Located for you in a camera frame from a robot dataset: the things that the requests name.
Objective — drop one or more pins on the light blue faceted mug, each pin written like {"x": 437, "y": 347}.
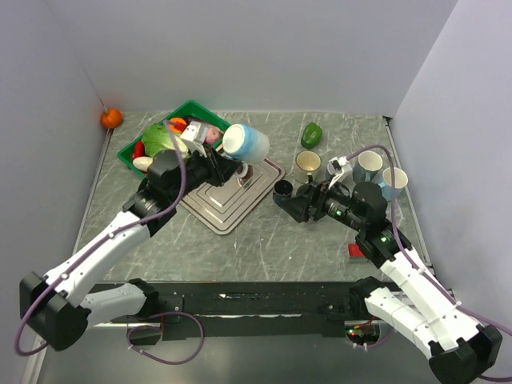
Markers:
{"x": 398, "y": 179}

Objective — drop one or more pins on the toy cabbage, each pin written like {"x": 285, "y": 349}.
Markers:
{"x": 157, "y": 138}

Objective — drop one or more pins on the toy orange carrot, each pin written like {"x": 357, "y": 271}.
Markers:
{"x": 177, "y": 125}

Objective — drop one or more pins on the cream mug black handle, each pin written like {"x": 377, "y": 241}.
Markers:
{"x": 307, "y": 164}

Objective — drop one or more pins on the toy pink onion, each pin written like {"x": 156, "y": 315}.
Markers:
{"x": 213, "y": 135}

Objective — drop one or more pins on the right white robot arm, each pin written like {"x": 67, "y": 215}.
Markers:
{"x": 457, "y": 346}

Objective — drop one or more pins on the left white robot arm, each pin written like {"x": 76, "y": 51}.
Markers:
{"x": 52, "y": 305}

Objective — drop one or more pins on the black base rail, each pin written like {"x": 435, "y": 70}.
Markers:
{"x": 245, "y": 309}

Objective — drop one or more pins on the green plastic basket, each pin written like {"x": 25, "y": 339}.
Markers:
{"x": 190, "y": 108}

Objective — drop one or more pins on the light blue white-bottom mug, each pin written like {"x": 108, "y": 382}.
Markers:
{"x": 246, "y": 144}

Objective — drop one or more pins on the maroon mug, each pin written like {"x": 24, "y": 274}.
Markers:
{"x": 244, "y": 173}

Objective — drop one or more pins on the small orange pumpkin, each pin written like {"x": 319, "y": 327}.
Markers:
{"x": 111, "y": 118}

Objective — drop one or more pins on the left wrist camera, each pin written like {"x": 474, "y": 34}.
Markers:
{"x": 194, "y": 136}

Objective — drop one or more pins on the grey blue faceted mug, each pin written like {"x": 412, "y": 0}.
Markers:
{"x": 332, "y": 169}

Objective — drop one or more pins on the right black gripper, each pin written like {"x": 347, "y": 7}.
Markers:
{"x": 297, "y": 206}

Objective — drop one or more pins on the red box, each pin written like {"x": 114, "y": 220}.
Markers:
{"x": 355, "y": 255}

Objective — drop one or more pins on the dark blue mug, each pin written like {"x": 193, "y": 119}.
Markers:
{"x": 282, "y": 190}

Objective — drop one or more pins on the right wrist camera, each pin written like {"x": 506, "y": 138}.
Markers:
{"x": 347, "y": 170}

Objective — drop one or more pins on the white mug blue text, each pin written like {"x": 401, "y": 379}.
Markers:
{"x": 367, "y": 166}

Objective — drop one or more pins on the green bell pepper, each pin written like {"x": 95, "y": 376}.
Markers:
{"x": 311, "y": 136}

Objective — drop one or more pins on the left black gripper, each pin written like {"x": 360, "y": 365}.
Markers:
{"x": 219, "y": 167}

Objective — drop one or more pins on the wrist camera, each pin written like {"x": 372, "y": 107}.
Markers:
{"x": 194, "y": 136}
{"x": 347, "y": 170}

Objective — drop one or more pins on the steel tray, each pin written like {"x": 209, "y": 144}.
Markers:
{"x": 221, "y": 209}

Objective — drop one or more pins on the toy white radish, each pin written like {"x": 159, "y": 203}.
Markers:
{"x": 142, "y": 163}

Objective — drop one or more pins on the toy red chili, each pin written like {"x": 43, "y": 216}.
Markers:
{"x": 139, "y": 150}

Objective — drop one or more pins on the toy purple eggplant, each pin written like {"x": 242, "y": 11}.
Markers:
{"x": 200, "y": 120}

